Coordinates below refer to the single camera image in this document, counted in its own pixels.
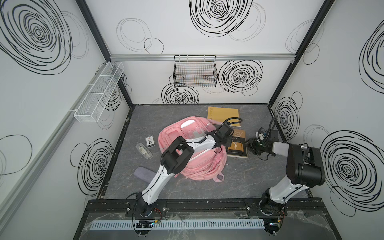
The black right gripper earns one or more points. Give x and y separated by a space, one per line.
253 146

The pink student backpack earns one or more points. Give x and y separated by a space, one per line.
205 164

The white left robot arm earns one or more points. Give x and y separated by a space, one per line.
194 148

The brown and black book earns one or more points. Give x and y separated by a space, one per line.
238 147

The purple eraser pouch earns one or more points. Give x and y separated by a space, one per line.
144 174

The white mesh wall shelf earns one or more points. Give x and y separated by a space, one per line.
97 97

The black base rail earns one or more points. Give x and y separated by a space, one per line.
166 207

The white slotted cable duct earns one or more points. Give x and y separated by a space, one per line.
211 224

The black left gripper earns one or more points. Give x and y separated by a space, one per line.
226 135

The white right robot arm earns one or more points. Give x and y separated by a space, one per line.
304 170

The black wire wall basket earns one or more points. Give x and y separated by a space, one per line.
195 71

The small white card packet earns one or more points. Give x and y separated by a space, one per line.
150 141

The yellow padded envelope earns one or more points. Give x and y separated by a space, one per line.
219 115

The clear plastic case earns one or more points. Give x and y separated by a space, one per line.
144 151

